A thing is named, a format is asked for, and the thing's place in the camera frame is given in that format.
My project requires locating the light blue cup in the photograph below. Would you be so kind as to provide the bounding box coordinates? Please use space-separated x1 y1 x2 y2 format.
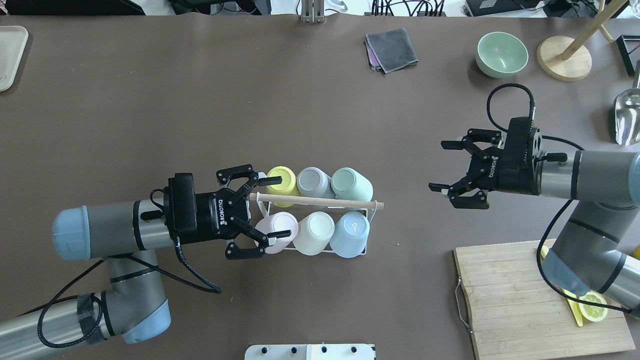
329 211 370 259

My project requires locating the mint green cup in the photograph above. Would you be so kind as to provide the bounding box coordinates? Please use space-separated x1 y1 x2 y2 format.
330 167 374 202

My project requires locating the black glass rack tray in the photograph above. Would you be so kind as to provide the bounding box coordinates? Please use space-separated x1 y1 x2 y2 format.
615 34 640 76

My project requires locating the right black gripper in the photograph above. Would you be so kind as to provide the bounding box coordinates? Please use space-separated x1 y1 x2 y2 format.
428 117 543 210

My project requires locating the yellow plastic knife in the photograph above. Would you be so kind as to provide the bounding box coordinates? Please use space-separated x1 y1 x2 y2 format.
540 245 584 327

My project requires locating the beige tray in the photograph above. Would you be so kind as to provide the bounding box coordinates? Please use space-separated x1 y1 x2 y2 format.
0 25 29 92

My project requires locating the wooden cutting board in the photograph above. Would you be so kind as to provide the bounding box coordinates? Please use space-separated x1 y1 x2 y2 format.
453 240 636 360

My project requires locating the grey cloth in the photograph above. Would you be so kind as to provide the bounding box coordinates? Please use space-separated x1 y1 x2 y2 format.
364 27 419 75

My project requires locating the white cup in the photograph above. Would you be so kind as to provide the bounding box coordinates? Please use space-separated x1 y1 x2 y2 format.
292 211 335 256

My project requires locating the white wire cup holder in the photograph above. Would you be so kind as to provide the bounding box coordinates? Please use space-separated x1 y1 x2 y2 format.
249 193 386 259

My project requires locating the metal scoop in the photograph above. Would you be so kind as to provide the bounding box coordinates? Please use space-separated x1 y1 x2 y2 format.
614 61 640 146

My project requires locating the aluminium frame post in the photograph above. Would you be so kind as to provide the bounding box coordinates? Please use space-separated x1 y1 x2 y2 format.
299 0 326 24

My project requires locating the grey cup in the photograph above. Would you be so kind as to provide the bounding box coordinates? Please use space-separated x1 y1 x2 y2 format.
296 166 336 199

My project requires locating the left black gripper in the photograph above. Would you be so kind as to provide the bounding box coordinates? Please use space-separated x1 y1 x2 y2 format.
165 164 291 260

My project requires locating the wooden mug tree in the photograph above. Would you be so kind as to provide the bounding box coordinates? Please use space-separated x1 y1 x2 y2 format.
535 0 628 82

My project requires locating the pink cup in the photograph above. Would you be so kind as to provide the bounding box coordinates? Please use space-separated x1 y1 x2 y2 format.
254 211 299 255

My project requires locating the mint green bowl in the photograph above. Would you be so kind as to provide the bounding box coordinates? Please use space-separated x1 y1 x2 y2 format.
475 31 530 79

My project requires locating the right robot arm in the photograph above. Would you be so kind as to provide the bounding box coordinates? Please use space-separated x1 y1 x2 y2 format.
429 117 640 318

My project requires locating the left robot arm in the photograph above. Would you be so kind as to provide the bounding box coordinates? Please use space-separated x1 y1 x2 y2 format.
1 164 291 360

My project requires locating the yellow cup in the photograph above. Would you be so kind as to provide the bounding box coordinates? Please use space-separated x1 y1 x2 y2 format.
266 166 301 197

